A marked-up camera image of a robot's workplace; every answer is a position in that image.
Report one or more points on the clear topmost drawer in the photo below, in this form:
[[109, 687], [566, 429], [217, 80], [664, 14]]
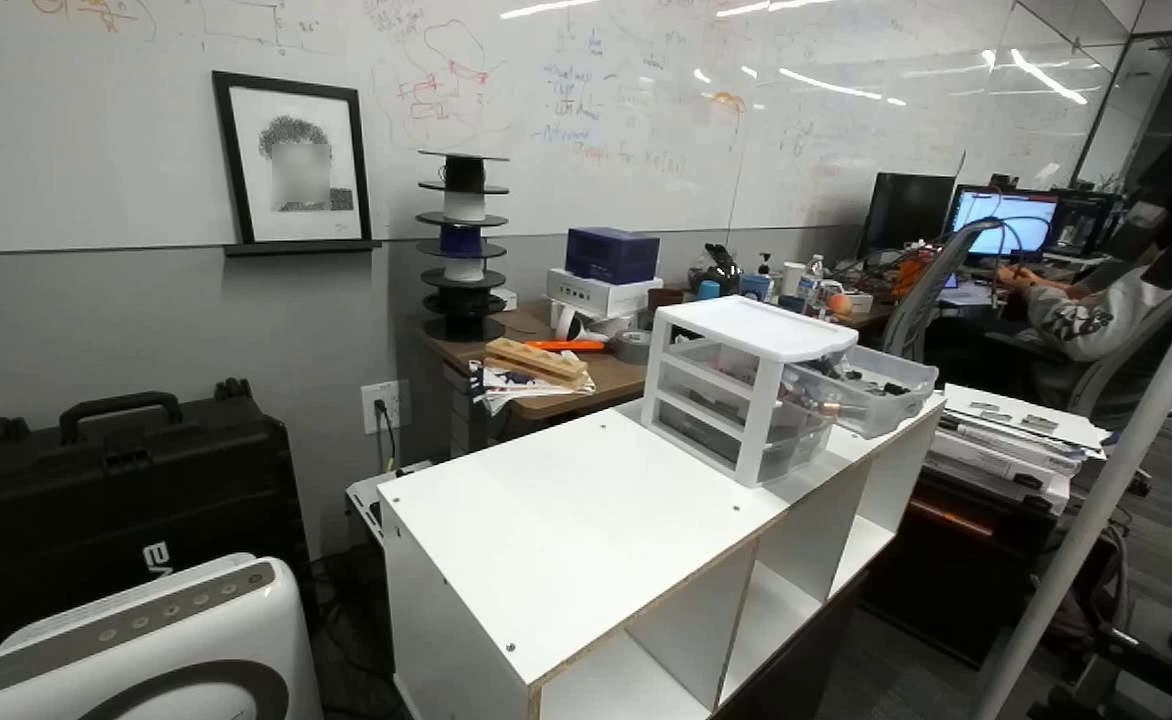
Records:
[[871, 388]]

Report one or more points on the white plastic drawer organizer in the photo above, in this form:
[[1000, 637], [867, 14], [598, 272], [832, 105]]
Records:
[[739, 380]]

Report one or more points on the orange tool on table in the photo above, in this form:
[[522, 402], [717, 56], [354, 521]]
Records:
[[580, 344]]

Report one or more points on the white flat box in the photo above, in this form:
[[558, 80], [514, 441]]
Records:
[[595, 299]]

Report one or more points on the crumpled paper and bag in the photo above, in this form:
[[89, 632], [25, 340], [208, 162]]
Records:
[[519, 370]]

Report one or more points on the dark blue box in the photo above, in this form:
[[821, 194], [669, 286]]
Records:
[[609, 252]]

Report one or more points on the wooden side table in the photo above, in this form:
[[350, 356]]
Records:
[[457, 384]]

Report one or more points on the stack of filament spools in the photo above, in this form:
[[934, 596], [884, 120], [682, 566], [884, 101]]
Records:
[[461, 286]]

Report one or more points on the white cube shelf unit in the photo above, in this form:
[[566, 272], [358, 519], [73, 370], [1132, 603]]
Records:
[[602, 568]]

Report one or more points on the black framed picture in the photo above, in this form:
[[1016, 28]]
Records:
[[292, 164]]

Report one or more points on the dark computer monitor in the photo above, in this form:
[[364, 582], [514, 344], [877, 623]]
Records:
[[905, 209]]

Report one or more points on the lit computer monitor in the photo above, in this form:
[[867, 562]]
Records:
[[1014, 223]]

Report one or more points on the stack of white trays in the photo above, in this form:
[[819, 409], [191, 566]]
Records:
[[1014, 446]]

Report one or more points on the white air purifier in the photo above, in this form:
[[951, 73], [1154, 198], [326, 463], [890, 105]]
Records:
[[213, 643]]

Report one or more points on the black hard equipment case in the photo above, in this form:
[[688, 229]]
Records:
[[127, 489]]

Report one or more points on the seated person in grey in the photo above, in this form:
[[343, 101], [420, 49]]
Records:
[[1088, 316]]

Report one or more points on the white diagonal pole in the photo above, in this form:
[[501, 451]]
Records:
[[1079, 541]]

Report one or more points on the wall power outlet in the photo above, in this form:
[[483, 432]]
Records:
[[380, 405]]

